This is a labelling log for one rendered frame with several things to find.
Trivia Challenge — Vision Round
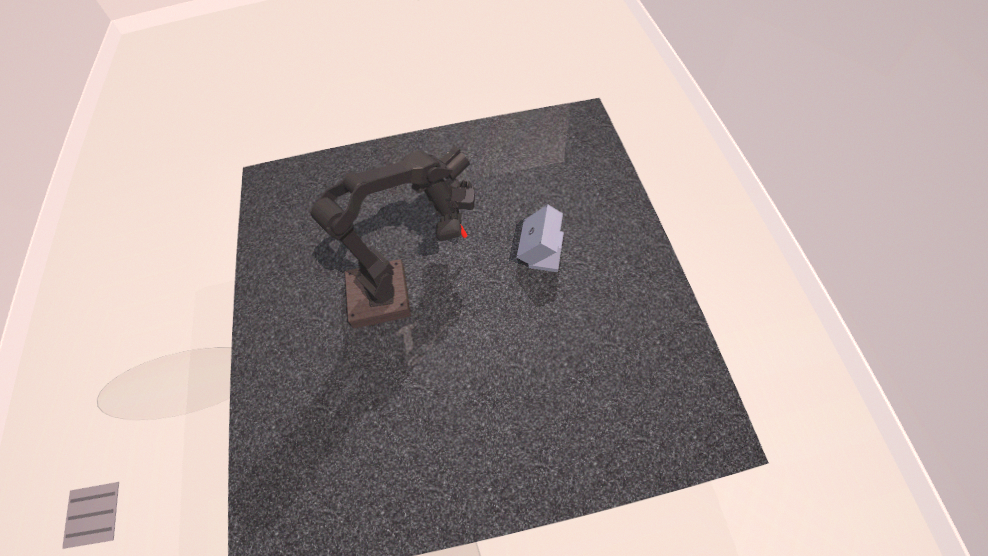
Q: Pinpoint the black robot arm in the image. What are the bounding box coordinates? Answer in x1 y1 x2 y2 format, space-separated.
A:
311 145 475 307

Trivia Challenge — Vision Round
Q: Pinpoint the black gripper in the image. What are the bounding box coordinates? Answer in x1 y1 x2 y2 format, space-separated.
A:
428 179 462 241

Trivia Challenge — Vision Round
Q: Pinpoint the grey sloped panel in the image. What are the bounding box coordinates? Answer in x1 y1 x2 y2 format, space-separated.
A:
517 204 564 272

